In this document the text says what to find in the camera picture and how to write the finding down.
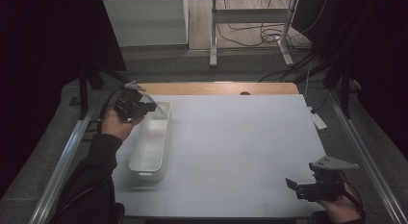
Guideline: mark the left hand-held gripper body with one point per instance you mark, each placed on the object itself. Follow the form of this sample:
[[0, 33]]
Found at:
[[130, 104]]

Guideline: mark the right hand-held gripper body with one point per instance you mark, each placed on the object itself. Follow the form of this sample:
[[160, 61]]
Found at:
[[324, 190]]

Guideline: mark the white plastic storage box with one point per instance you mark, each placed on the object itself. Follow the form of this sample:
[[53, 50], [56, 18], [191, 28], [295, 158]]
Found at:
[[150, 147]]

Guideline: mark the person's left hand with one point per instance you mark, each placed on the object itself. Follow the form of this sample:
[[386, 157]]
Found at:
[[115, 126]]

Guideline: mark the person's right hand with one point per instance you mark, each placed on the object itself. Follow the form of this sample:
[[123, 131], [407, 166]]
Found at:
[[344, 209]]

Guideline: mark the black metal stand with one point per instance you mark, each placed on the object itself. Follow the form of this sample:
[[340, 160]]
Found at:
[[84, 89], [344, 89]]

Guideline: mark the wooden table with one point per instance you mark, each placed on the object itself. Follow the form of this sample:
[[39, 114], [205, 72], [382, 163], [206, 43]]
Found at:
[[208, 88]]

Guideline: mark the white table cover sheet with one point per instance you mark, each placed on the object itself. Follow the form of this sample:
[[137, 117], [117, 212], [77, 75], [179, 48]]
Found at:
[[237, 153]]

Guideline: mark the white paper tag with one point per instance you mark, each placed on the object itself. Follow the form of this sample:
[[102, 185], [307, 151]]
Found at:
[[317, 119]]

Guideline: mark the white cabinet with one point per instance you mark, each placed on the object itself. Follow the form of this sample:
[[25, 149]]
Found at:
[[144, 22]]

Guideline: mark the dark curtain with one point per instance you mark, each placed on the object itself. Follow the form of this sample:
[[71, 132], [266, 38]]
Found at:
[[378, 57], [38, 73]]

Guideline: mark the aluminium rail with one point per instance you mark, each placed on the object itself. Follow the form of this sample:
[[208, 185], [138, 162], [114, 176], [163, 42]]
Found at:
[[61, 166], [369, 153]]

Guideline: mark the grey metal desk frame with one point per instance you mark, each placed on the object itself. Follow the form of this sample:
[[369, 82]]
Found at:
[[250, 15]]

